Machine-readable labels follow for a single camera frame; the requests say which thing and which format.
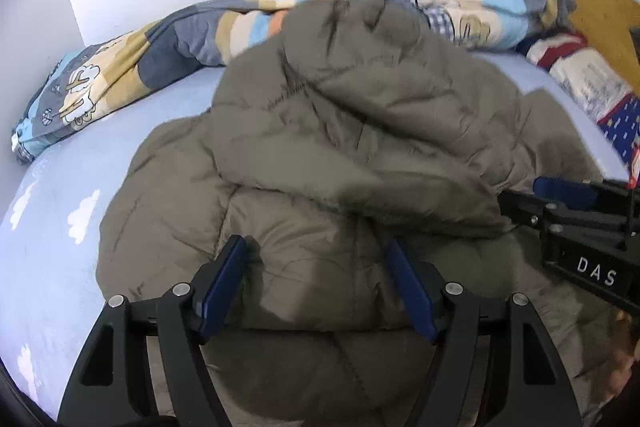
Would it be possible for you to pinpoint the wooden headboard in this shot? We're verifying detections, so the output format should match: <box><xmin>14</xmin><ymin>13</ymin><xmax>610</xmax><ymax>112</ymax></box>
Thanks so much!
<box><xmin>570</xmin><ymin>0</ymin><xmax>639</xmax><ymax>94</ymax></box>

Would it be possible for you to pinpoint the light blue cloud bedsheet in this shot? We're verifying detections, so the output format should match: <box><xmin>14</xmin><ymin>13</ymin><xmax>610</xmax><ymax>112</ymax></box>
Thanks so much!
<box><xmin>0</xmin><ymin>48</ymin><xmax>632</xmax><ymax>408</ymax></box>

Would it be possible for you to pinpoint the person's right hand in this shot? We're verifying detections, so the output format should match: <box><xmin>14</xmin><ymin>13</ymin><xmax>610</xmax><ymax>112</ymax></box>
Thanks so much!
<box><xmin>602</xmin><ymin>311</ymin><xmax>639</xmax><ymax>402</ymax></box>

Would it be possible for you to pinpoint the blue star patterned pillow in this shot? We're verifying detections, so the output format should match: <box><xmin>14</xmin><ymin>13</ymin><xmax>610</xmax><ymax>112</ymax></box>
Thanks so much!
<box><xmin>516</xmin><ymin>30</ymin><xmax>639</xmax><ymax>187</ymax></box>

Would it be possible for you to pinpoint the olive green quilted hooded coat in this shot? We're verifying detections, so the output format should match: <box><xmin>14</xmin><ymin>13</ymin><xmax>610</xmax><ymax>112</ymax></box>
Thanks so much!
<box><xmin>94</xmin><ymin>0</ymin><xmax>637</xmax><ymax>427</ymax></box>

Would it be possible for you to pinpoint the colourful patchwork cartoon quilt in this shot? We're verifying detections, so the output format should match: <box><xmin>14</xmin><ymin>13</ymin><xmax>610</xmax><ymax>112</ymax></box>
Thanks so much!
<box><xmin>11</xmin><ymin>0</ymin><xmax>576</xmax><ymax>165</ymax></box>

